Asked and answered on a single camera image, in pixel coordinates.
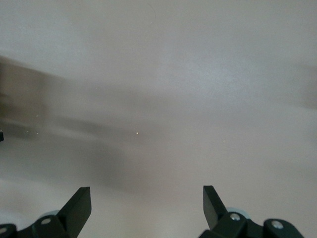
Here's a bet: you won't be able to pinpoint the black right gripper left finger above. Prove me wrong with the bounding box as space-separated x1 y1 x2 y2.
0 186 93 238

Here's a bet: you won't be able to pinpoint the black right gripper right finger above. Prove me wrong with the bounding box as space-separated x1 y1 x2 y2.
198 185 303 238

